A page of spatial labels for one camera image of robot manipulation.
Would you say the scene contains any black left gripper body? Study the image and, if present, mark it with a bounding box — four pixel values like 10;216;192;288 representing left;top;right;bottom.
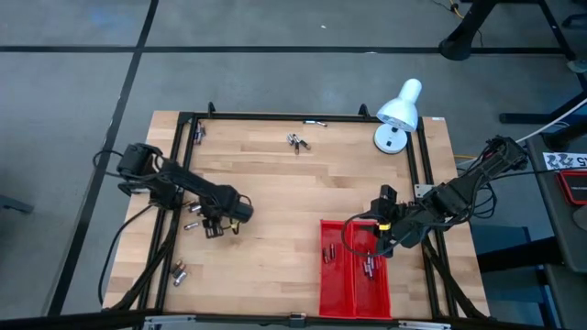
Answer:
201;185;254;226

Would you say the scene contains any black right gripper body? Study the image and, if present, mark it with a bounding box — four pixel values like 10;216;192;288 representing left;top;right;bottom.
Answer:
369;201;427;248

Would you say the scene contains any red plastic bin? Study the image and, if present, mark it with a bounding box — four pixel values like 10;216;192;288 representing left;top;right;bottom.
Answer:
351;220;393;321
318;218;357;320

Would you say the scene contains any white desk lamp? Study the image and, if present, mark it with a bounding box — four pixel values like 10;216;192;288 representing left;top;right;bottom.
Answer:
373;77;424;156

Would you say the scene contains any grey side table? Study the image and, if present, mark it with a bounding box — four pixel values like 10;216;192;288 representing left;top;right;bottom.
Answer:
525;132;587;330

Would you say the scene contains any black table foot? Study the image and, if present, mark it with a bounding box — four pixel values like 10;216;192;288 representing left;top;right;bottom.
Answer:
498;89;587;125

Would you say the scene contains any paper with black marks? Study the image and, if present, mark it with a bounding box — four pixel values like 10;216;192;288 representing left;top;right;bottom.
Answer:
543;151;587;171

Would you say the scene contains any red framed device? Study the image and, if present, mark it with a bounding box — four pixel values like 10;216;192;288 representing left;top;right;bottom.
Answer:
557;169;587;206

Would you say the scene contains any grey round object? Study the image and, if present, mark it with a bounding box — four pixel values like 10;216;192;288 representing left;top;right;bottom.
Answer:
572;205;587;233

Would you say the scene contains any grey furniture foot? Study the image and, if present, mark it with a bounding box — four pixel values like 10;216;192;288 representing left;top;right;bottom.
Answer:
0;194;36;215

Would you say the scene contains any black desk leg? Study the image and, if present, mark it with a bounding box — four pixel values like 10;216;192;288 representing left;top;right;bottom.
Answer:
437;0;499;62

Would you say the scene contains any black chair base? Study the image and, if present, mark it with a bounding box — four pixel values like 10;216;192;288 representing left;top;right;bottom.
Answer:
562;12;587;28

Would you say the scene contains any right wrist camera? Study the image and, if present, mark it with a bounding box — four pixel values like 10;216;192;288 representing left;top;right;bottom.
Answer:
378;183;398;204

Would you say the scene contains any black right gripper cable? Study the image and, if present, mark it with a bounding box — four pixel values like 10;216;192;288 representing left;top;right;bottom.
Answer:
340;211;395;259

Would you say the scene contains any silver metal bracket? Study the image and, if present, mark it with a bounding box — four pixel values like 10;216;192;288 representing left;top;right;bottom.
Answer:
397;320;453;330
144;314;197;330

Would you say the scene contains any black power cable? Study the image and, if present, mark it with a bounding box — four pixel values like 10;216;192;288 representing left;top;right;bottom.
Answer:
97;203;155;307

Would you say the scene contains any black metal table frame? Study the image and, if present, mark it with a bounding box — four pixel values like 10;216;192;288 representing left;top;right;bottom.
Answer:
103;101;492;330

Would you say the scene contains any white cable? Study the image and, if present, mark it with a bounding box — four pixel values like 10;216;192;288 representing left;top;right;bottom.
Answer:
513;98;587;146

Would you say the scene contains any yellow cable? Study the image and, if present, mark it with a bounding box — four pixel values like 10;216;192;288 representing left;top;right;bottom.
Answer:
433;0;464;19

